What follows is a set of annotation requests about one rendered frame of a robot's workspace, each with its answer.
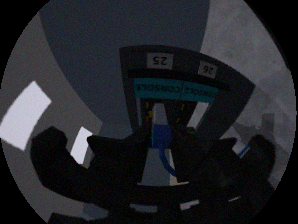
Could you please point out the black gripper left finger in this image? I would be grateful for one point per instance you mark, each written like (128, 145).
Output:
(134, 149)

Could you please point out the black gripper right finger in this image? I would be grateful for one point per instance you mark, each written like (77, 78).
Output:
(189, 152)

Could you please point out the blue cable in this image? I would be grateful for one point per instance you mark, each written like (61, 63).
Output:
(162, 135)

